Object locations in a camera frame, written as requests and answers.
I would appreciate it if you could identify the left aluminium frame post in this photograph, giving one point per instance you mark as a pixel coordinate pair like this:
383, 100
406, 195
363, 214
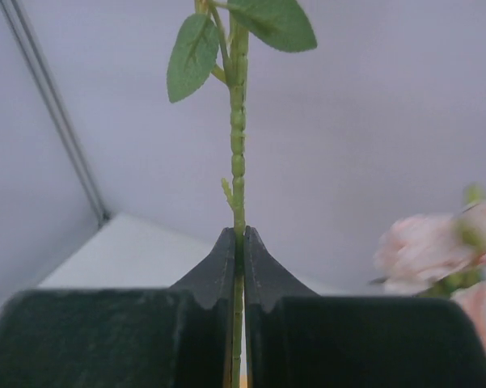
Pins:
34, 58

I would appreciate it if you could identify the pink flower bouquet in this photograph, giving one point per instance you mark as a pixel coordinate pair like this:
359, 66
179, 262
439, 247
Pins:
214, 41

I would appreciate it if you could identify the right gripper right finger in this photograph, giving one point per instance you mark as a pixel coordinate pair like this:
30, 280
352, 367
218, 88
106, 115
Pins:
297, 338

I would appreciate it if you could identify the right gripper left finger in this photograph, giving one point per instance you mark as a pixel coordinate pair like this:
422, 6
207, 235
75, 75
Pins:
179, 336

